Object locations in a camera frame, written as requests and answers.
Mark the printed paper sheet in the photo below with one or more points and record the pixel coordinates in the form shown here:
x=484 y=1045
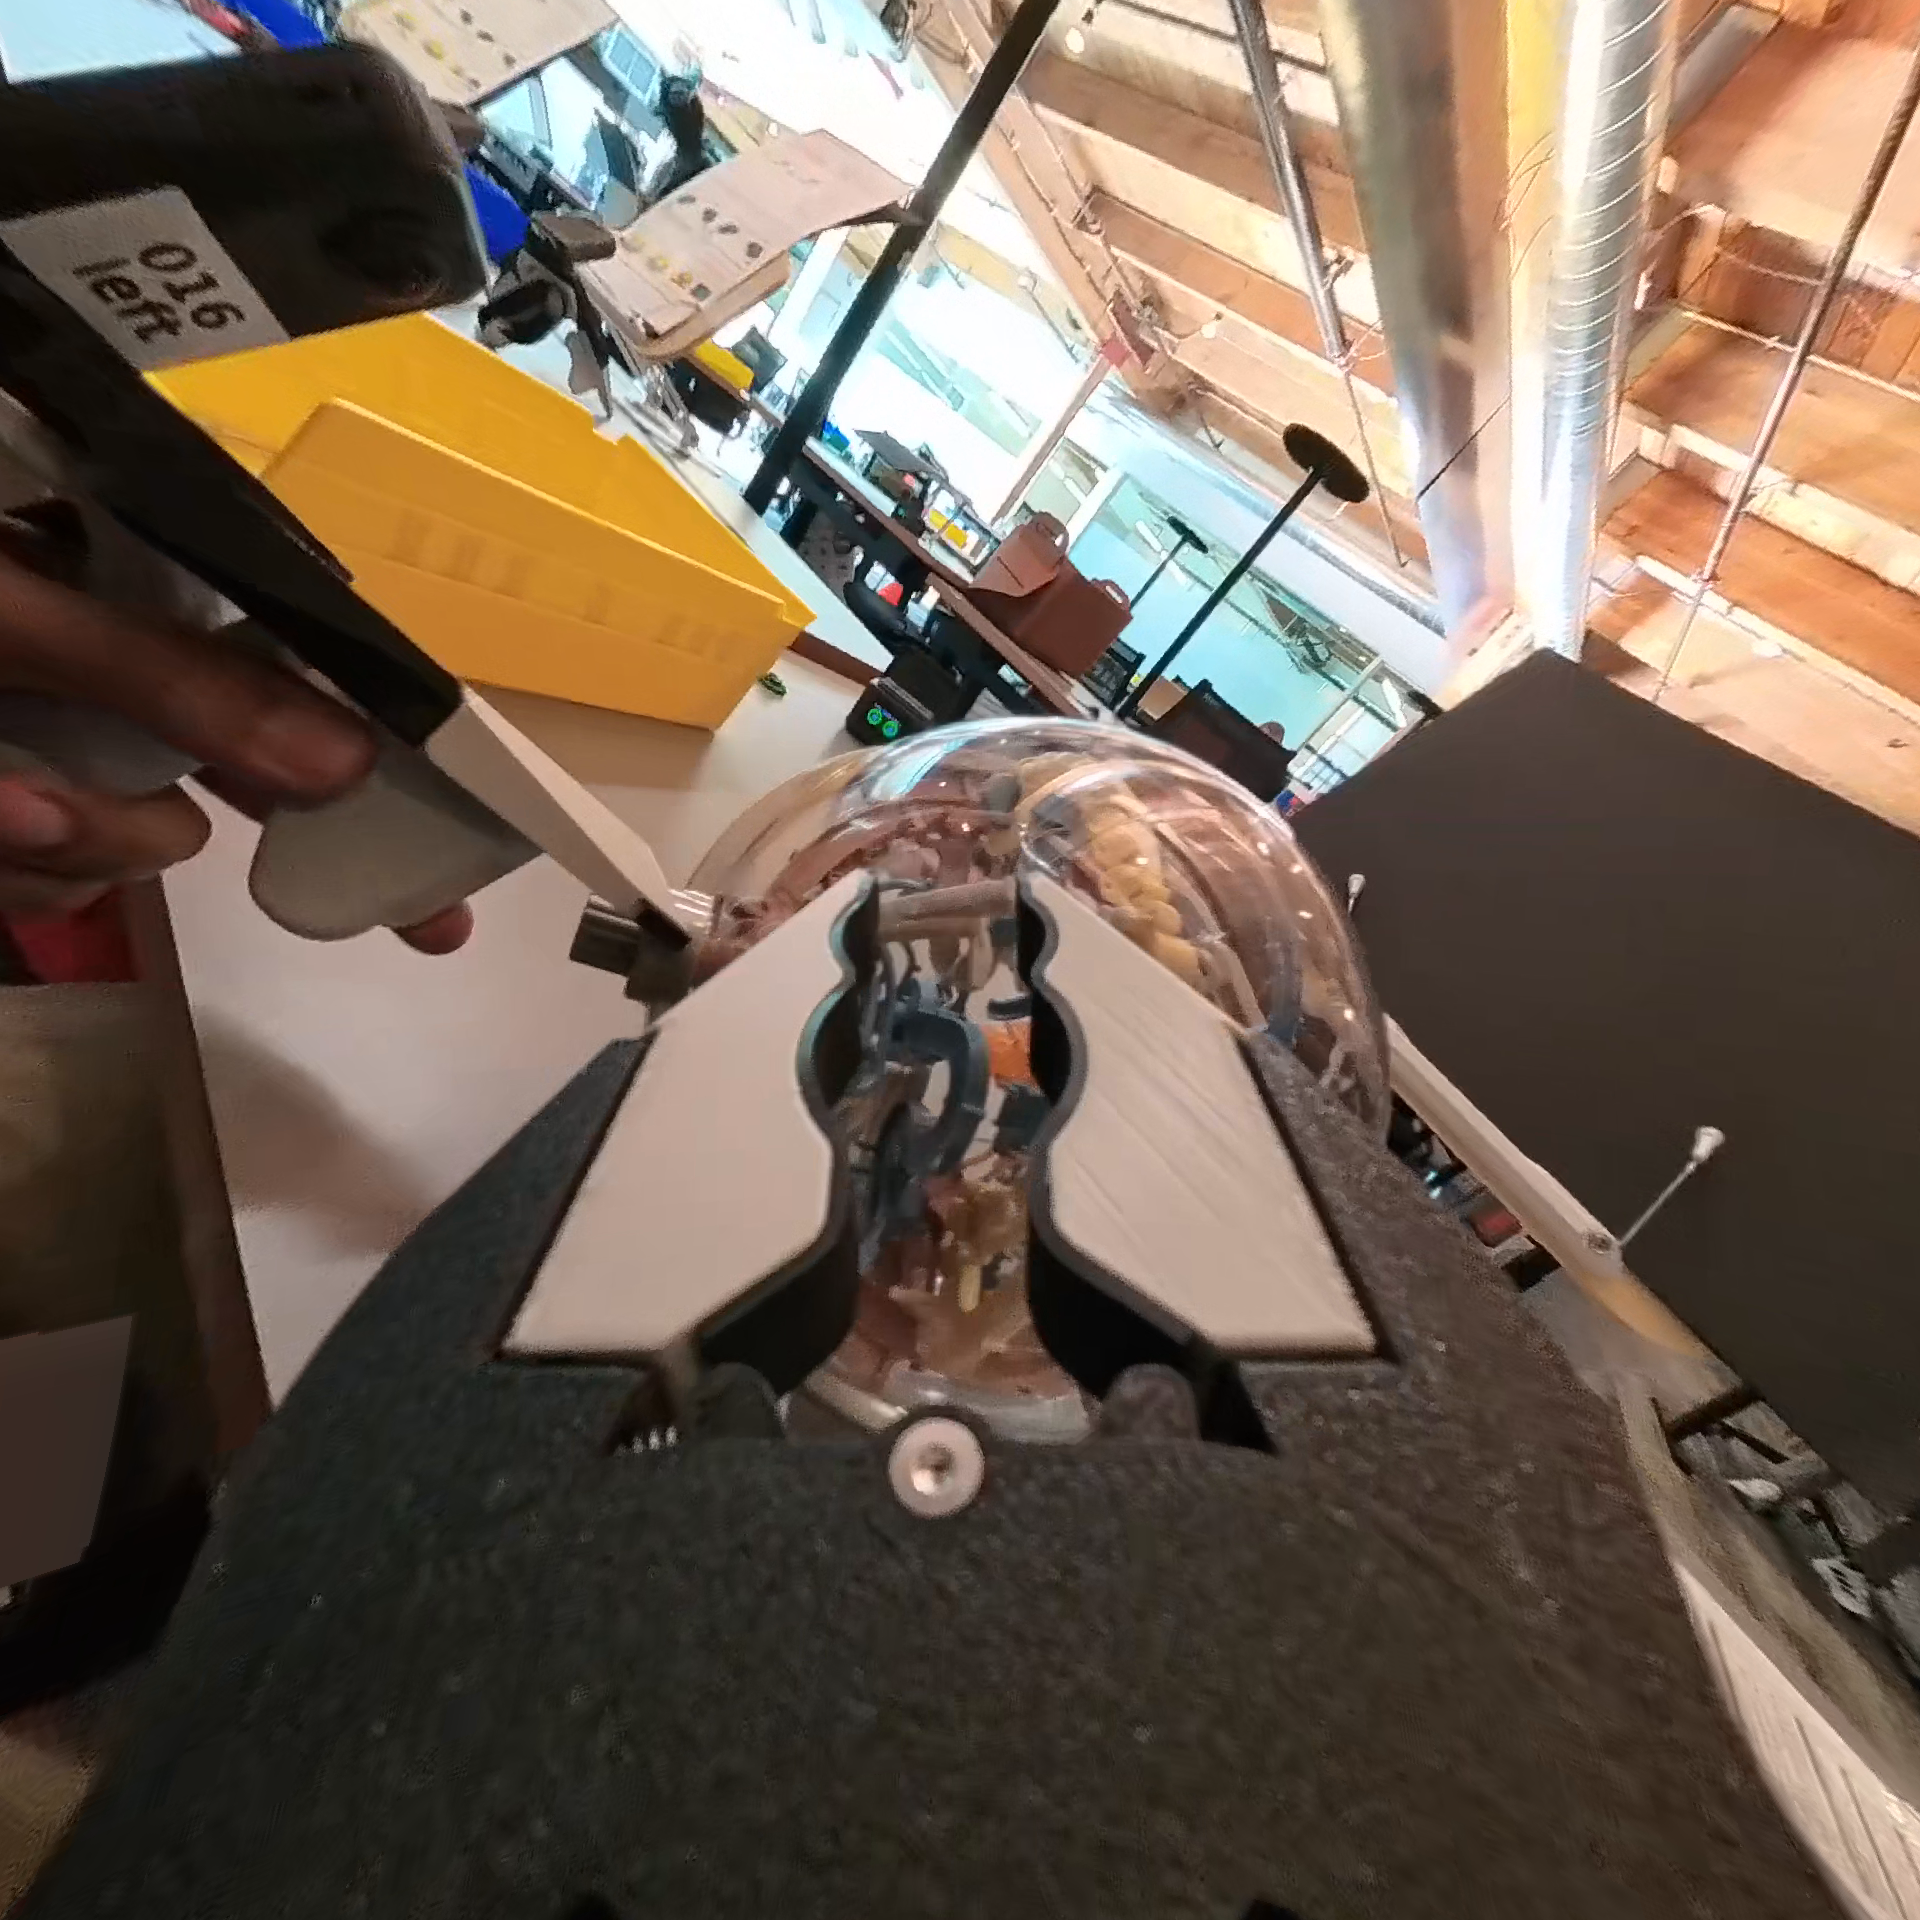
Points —
x=1816 y=1754

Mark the cardboard sign board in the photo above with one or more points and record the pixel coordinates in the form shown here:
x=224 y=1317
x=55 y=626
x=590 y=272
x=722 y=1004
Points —
x=484 y=37
x=754 y=229

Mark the clear plastic maze ball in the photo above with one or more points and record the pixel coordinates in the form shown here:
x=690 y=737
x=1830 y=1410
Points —
x=1165 y=842

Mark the brown cardboard box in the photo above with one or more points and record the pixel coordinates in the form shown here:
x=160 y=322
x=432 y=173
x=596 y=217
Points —
x=1054 y=583

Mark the black sprinkler pipe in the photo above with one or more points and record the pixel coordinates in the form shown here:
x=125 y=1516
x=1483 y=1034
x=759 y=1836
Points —
x=1288 y=182

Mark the person's left hand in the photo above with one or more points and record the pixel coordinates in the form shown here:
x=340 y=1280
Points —
x=150 y=657

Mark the white folding stand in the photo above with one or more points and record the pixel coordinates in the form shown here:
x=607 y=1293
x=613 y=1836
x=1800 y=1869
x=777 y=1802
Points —
x=1513 y=1182

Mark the black backdrop board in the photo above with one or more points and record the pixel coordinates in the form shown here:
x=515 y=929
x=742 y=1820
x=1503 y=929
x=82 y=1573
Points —
x=1650 y=972

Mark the black charger green lights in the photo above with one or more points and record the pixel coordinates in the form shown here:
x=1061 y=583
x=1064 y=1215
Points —
x=897 y=706

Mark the large yellow plastic bin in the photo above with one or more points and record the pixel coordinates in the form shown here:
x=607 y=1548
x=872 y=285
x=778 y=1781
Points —
x=524 y=509

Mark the flat grey metal duct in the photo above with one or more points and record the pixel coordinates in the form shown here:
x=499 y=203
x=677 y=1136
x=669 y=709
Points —
x=1440 y=299

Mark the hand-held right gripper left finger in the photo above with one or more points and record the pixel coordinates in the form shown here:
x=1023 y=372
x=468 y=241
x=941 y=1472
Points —
x=706 y=1182

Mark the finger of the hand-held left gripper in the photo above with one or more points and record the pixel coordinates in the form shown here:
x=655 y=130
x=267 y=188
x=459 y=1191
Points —
x=558 y=815

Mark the spiral metal duct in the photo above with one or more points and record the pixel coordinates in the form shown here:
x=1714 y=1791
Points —
x=1600 y=299

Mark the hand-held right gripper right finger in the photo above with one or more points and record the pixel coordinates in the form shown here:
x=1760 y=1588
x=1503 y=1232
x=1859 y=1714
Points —
x=1183 y=1182

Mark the blue plastic bin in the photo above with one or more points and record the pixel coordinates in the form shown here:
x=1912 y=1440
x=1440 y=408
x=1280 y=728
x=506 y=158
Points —
x=499 y=229

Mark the small black floor lamp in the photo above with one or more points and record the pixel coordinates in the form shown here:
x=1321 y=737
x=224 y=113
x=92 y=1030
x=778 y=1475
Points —
x=1183 y=530

